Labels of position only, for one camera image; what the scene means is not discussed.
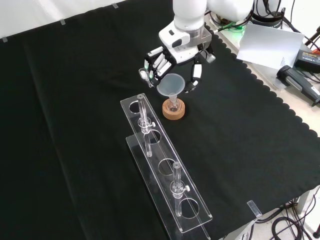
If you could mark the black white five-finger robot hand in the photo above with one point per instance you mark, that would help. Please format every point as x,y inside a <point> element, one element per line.
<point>185,55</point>

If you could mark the clear plastic funnel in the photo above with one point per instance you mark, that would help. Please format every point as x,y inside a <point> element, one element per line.
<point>171,83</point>

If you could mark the round-bottom glass flask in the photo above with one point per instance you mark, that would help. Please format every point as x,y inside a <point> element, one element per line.
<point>173,106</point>

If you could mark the clear funnel stand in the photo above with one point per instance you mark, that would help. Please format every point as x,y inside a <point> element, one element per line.
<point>177,175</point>

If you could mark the pale board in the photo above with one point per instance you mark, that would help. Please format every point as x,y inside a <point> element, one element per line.
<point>270,45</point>

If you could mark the clear tape strip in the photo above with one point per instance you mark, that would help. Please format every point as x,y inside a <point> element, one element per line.
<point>4,40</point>
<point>115,5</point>
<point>63,22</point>

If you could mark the black grey handheld device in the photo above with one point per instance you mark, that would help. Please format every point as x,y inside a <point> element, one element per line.
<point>295,80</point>

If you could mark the black power adapter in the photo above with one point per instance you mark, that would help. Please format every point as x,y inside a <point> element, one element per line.
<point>308,60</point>

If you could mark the black cloth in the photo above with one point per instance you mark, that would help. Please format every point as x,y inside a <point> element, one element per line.
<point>62,125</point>

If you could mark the grey table leg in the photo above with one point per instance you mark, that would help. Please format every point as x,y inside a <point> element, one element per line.
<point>305,207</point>

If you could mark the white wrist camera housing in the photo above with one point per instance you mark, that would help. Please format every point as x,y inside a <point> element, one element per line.
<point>172,37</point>

